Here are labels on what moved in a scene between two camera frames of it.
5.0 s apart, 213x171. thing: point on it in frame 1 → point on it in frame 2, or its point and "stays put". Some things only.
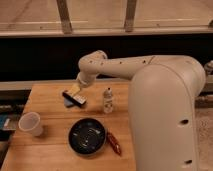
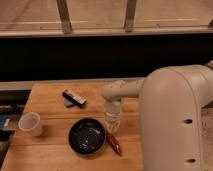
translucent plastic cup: (29, 122) stays put
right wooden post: (130, 15) stays put
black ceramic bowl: (87, 136) stays put
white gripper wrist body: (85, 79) → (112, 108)
